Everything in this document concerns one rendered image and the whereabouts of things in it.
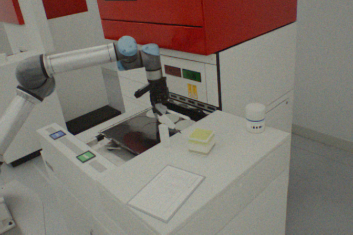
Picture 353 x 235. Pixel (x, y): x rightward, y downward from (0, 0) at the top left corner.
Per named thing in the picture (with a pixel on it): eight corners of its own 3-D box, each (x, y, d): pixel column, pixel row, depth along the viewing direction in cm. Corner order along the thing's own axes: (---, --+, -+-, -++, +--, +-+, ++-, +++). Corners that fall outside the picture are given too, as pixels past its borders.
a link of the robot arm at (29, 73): (3, 53, 111) (133, 28, 118) (15, 64, 121) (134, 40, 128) (7, 82, 108) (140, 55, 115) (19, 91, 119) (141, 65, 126)
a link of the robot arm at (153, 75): (143, 72, 134) (147, 66, 141) (145, 82, 136) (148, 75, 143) (160, 71, 133) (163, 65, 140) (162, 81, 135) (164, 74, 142)
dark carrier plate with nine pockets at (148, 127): (157, 106, 163) (157, 105, 163) (205, 124, 139) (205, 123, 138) (102, 132, 143) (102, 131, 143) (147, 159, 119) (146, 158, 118)
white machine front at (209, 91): (125, 96, 200) (114, 36, 184) (223, 135, 142) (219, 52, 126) (121, 98, 198) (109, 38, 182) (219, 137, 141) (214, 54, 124)
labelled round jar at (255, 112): (252, 122, 121) (252, 100, 117) (268, 127, 116) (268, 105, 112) (242, 129, 117) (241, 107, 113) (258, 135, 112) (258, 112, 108)
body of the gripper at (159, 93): (167, 104, 139) (164, 79, 134) (149, 105, 141) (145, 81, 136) (169, 97, 146) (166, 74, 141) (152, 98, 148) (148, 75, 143)
